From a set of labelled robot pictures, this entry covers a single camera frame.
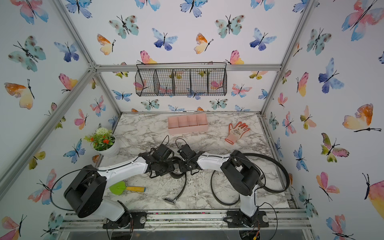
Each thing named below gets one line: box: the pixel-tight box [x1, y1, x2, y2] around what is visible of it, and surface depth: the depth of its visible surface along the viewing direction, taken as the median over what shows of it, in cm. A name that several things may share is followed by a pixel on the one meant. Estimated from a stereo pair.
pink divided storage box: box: [168, 113, 209, 135], surface depth 117 cm
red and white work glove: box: [225, 121, 250, 145], surface depth 109 cm
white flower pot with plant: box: [84, 127, 120, 158], surface depth 90 cm
